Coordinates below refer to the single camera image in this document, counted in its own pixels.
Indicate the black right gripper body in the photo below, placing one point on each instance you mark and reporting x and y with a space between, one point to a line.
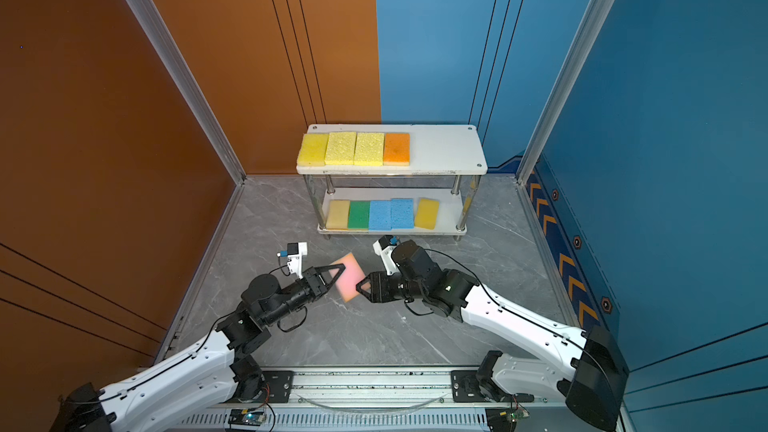
389 288

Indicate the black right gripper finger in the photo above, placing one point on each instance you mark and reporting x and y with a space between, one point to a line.
372 280
366 293

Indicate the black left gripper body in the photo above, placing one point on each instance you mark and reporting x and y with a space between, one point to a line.
309 286

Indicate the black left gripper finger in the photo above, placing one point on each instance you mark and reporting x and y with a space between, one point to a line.
327 279
330 271

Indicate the pink sponge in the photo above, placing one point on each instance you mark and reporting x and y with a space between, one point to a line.
350 277

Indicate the pale yellow sponge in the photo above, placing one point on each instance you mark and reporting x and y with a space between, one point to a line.
338 215

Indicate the green sponge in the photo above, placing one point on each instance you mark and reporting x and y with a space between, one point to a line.
358 215

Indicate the blue sponge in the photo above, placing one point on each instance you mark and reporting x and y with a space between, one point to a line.
380 215
402 213

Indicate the lime porous sponge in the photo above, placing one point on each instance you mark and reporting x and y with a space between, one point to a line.
369 149
340 150

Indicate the bright yellow sponge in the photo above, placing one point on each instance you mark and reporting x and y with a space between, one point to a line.
313 149

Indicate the orange sponge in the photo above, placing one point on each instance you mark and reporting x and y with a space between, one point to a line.
396 149

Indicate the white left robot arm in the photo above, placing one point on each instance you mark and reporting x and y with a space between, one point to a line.
208 372

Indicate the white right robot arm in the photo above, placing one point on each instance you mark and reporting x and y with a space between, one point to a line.
586 367

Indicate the white two-tier shelf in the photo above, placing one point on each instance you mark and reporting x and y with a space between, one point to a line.
447 163

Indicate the green circuit board left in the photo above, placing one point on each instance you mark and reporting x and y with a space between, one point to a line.
244 418

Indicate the green circuit board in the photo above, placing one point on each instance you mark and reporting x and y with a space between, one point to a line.
244 418
505 419

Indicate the green circuit board right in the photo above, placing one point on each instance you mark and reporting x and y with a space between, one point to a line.
505 419

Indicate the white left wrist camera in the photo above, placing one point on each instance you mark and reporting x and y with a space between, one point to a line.
290 260

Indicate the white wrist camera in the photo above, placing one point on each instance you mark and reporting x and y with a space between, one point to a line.
384 247
290 260

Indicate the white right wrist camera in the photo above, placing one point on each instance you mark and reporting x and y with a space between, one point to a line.
384 247

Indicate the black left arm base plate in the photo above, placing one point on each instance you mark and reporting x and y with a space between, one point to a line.
278 384

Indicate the aluminium front rail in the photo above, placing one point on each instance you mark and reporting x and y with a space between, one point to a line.
382 399

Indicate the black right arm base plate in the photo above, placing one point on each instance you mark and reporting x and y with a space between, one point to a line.
469 386

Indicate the aluminium corner post left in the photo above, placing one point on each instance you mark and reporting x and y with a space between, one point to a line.
160 37

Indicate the aluminium corner post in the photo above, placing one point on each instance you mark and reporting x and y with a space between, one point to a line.
160 37
583 41

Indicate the aluminium corner post right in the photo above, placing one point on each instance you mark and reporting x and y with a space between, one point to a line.
583 41

